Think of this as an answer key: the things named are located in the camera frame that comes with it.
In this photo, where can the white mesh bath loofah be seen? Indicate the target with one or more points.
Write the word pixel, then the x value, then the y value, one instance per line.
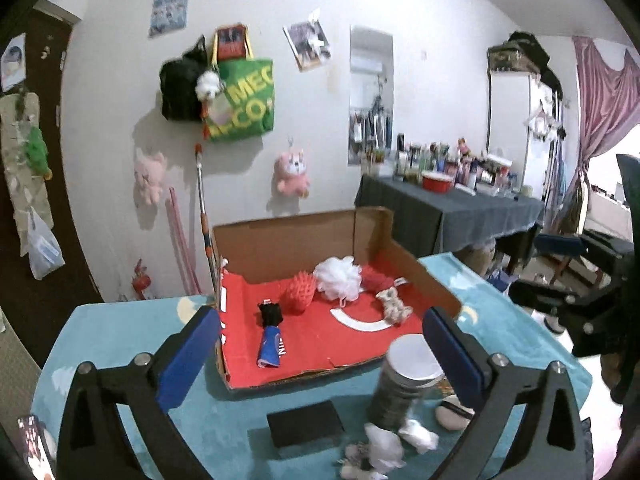
pixel 337 280

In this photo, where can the red bowl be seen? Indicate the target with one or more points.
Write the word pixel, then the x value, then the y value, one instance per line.
pixel 437 181

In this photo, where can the clear plastic bag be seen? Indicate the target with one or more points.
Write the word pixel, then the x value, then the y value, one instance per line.
pixel 45 250

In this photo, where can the pale pink plush toy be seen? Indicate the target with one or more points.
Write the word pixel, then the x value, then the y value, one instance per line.
pixel 149 175

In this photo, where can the red knitted ball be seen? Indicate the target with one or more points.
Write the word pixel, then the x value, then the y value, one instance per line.
pixel 375 285

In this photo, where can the pink curtain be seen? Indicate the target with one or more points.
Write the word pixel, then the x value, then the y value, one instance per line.
pixel 605 110

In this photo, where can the table with dark cloth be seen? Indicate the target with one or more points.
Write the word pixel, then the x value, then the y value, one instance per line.
pixel 450 215

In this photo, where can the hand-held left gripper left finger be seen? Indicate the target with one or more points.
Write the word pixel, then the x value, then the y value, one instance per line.
pixel 190 355

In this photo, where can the pink rods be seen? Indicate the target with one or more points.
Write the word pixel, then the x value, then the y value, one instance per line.
pixel 182 250

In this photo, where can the small white plush toy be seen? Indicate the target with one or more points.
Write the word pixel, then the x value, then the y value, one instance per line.
pixel 360 460

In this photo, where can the red framed card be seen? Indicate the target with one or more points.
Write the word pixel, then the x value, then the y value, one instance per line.
pixel 231 42

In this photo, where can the dark bag on wardrobe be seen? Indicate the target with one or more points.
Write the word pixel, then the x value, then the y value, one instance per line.
pixel 520 52

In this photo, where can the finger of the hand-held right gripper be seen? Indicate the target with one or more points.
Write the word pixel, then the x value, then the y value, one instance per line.
pixel 545 300
pixel 557 246

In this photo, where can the cream crocheted toy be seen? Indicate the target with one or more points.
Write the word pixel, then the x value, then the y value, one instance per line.
pixel 394 305

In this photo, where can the wall mirror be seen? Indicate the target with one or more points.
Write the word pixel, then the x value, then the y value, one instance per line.
pixel 371 85

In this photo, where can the beige hanging door organizer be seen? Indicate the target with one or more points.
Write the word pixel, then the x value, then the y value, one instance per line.
pixel 20 175

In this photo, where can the blue wall poster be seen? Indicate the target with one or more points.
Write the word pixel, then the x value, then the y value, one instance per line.
pixel 169 12

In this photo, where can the red foam fruit net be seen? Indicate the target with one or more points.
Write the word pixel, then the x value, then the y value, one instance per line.
pixel 300 292

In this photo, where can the black knitted scrunchie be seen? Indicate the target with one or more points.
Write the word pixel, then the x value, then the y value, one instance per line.
pixel 271 315

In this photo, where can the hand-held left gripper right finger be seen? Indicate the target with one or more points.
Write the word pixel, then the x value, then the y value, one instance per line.
pixel 450 355

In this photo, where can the wall photo collage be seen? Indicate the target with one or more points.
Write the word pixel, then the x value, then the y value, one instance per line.
pixel 307 42

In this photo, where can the glass jar of tea leaves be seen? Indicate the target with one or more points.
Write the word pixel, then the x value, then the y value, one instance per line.
pixel 400 390

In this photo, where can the white wardrobe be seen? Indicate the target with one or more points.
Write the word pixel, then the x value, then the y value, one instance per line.
pixel 510 120

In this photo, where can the white hanging garment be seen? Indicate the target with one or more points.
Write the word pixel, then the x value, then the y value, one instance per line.
pixel 542 120

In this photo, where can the black backpack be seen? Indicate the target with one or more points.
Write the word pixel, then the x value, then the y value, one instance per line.
pixel 182 85

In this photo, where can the white gauze pouch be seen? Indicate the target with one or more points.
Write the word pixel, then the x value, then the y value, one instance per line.
pixel 385 445

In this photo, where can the pink plush toy with ears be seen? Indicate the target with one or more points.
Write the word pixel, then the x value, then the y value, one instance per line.
pixel 291 172

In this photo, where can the rectangular tin box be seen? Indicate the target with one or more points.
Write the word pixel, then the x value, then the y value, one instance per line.
pixel 305 427

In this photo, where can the green tote bag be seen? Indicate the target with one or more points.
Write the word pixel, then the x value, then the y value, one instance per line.
pixel 250 100

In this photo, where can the smartphone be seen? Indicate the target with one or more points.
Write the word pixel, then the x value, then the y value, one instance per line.
pixel 35 450

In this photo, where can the green plush toy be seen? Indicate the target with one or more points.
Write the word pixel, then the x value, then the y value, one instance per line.
pixel 37 150

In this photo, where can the dark brown door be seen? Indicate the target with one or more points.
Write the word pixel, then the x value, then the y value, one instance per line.
pixel 75 260

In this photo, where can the photo on door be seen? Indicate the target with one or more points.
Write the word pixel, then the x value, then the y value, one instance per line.
pixel 12 62

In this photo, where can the red floor ornament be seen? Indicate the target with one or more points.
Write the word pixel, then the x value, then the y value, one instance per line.
pixel 141 280

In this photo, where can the cardboard box with red lining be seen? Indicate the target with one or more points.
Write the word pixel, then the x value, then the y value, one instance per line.
pixel 320 350

